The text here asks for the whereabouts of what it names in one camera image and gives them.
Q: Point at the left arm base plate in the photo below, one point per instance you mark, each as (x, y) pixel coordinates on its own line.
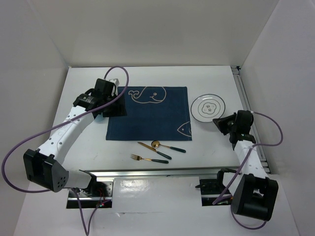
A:
(101, 197)

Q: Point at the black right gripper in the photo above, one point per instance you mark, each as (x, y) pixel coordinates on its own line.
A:
(220, 123)

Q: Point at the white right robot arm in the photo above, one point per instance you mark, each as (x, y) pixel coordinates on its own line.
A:
(256, 193)

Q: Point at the blue placemat with whale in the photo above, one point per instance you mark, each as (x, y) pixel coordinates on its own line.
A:
(153, 113)

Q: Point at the aluminium front rail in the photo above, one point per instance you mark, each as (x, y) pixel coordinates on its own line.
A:
(157, 173)

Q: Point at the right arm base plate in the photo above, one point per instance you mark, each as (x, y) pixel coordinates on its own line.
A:
(210, 189)

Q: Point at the gold fork green handle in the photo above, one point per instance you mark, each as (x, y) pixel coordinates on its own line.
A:
(139, 158)

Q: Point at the gold spoon green handle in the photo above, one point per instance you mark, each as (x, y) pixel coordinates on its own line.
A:
(156, 144)

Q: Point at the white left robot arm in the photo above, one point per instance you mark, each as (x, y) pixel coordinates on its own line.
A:
(44, 165)

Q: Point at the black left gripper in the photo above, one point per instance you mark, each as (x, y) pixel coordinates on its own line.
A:
(120, 109)

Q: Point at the white plate with dark rim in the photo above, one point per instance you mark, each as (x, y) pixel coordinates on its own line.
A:
(207, 107)

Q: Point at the gold knife green handle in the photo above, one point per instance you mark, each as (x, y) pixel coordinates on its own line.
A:
(153, 149)

